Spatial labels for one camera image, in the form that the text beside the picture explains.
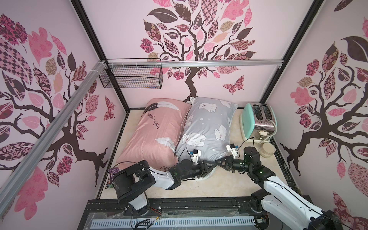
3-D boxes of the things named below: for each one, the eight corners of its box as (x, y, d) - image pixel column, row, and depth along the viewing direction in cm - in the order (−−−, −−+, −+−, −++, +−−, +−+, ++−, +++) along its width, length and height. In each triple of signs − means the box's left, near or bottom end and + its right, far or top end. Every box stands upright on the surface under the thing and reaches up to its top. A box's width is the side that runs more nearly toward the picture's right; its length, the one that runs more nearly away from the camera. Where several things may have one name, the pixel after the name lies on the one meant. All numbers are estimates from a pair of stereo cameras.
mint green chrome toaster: (242, 142, 100) (250, 127, 86) (240, 117, 116) (247, 101, 102) (267, 146, 98) (280, 131, 85) (262, 120, 114) (272, 103, 100)
